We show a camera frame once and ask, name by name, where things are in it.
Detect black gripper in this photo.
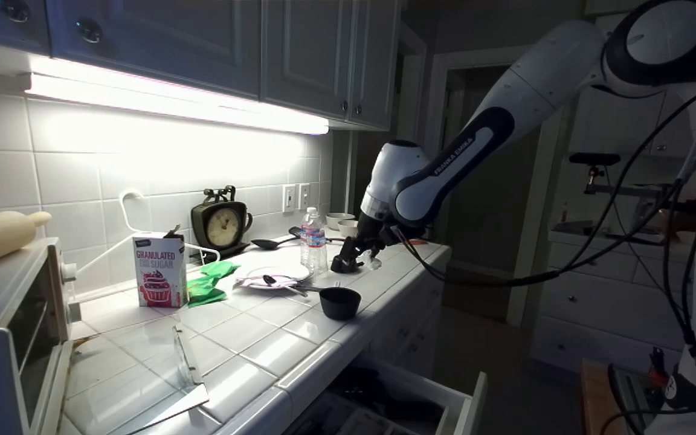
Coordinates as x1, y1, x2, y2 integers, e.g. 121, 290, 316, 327
341, 211, 396, 267

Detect small black pot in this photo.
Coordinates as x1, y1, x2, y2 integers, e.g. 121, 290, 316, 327
316, 285, 364, 325

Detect clear plastic water bottle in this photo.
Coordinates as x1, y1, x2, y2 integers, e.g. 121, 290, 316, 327
297, 205, 332, 277

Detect white plate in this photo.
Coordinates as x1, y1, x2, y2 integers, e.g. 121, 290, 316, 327
231, 265, 313, 297

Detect white lower cabinets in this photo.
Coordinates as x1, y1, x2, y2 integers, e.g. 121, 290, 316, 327
224, 249, 454, 435

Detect white cabinets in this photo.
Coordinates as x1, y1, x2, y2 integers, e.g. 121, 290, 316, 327
224, 249, 454, 435
0, 0, 404, 132

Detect black ladle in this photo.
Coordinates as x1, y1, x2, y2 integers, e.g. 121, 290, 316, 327
249, 231, 301, 255

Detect metal spoon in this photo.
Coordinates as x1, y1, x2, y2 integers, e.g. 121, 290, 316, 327
258, 274, 306, 295

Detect white toaster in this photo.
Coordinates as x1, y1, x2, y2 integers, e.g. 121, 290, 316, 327
188, 184, 255, 262

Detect green cloth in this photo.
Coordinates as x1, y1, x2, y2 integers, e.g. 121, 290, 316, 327
184, 260, 242, 308

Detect grey cutlery organizer tray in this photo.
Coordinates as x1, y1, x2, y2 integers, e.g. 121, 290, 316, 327
334, 385, 449, 435

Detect open white drawer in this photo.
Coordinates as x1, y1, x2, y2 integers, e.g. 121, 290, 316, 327
280, 356, 490, 435

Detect pink white carton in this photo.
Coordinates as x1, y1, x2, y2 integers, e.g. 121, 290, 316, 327
131, 226, 191, 312

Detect metal tongs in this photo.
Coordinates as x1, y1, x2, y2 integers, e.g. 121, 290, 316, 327
171, 325, 206, 390

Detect white upper cabinets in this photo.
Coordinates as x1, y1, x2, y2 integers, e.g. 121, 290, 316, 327
0, 0, 404, 132

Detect metal turner blade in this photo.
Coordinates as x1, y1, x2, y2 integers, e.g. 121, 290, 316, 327
127, 382, 212, 435

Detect white drawer cabinet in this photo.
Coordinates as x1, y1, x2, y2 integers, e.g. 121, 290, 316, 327
527, 227, 696, 377

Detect under-cabinet light strip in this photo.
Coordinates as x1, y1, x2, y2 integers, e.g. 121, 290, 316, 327
21, 53, 334, 139

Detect wooden robot cart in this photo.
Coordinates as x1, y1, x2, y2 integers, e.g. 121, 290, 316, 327
577, 356, 657, 435

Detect small black handled pan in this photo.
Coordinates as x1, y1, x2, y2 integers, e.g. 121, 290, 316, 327
328, 252, 374, 277

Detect white door frame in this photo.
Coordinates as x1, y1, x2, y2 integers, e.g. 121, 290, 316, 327
416, 46, 547, 329

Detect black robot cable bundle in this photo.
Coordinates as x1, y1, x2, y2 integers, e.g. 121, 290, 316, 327
387, 80, 696, 435

